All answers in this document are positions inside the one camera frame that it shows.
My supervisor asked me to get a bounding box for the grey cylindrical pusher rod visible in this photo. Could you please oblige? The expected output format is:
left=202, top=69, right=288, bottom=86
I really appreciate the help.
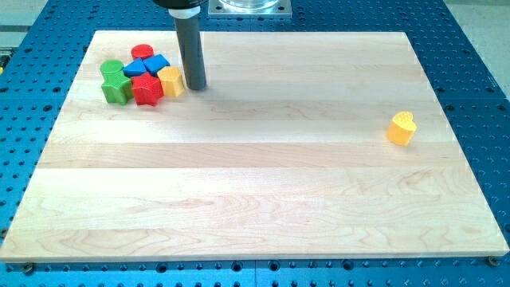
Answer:
left=169, top=6, right=206, bottom=90

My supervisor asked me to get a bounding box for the blue cube block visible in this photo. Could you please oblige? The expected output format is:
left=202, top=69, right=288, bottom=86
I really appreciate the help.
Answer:
left=143, top=54, right=171, bottom=77

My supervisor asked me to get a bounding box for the red circle block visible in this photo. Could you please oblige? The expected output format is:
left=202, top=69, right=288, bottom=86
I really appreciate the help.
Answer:
left=131, top=44, right=155, bottom=60

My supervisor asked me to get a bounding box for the blue triangle block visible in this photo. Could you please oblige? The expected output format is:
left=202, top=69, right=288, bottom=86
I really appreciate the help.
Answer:
left=123, top=58, right=147, bottom=77

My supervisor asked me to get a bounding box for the green circle block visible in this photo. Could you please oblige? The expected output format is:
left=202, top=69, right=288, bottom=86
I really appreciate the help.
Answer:
left=100, top=59, right=124, bottom=80

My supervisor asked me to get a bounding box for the yellow hexagon block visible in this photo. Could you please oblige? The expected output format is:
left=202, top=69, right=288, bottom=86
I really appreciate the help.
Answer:
left=157, top=66, right=185, bottom=97

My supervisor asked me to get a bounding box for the red star block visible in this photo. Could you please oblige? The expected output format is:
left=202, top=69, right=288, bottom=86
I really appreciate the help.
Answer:
left=131, top=72, right=163, bottom=107

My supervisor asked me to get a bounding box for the green star block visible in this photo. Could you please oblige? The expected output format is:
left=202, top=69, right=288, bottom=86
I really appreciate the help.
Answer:
left=101, top=71, right=134, bottom=105

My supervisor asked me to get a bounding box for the light wooden board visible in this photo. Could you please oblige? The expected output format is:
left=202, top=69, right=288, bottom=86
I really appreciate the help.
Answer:
left=1, top=30, right=508, bottom=262

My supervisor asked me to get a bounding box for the yellow heart block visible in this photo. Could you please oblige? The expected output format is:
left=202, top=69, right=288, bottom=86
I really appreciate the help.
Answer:
left=386, top=111, right=417, bottom=146

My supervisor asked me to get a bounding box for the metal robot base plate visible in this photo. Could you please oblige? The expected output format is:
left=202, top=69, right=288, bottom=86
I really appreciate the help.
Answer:
left=208, top=0, right=292, bottom=18

